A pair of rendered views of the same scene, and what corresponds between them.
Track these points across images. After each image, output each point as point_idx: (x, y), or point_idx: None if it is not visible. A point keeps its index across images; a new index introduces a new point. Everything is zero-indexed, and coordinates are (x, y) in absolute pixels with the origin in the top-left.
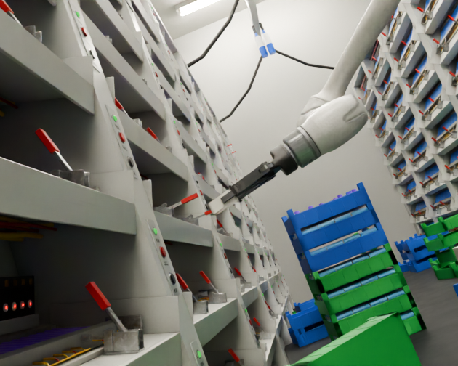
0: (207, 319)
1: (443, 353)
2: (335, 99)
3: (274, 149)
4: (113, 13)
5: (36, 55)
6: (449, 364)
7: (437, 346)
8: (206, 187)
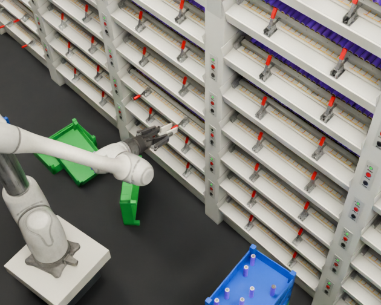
0: (140, 120)
1: (153, 287)
2: (100, 150)
3: (135, 136)
4: (160, 16)
5: (82, 25)
6: (139, 267)
7: (166, 304)
8: (259, 160)
